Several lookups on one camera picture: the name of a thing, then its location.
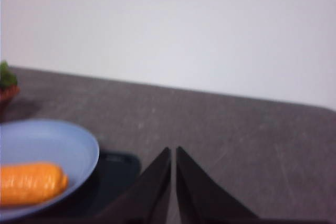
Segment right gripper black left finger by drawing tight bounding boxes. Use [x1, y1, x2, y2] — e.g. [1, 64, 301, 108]
[96, 146, 172, 224]

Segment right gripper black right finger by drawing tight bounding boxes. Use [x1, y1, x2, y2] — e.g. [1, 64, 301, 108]
[175, 145, 261, 224]

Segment blue round plate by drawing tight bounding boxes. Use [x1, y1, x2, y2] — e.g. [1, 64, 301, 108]
[0, 119, 101, 222]

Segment orange-yellow corn cob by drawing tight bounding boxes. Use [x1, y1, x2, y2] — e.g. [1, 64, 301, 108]
[0, 161, 70, 207]

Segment brown wicker basket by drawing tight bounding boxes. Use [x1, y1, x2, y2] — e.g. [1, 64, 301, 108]
[0, 85, 21, 123]

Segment black rectangular tray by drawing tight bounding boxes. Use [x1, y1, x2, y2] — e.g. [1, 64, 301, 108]
[76, 150, 143, 221]

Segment orange carrot with green leaves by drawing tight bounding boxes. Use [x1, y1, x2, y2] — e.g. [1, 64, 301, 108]
[0, 61, 19, 90]

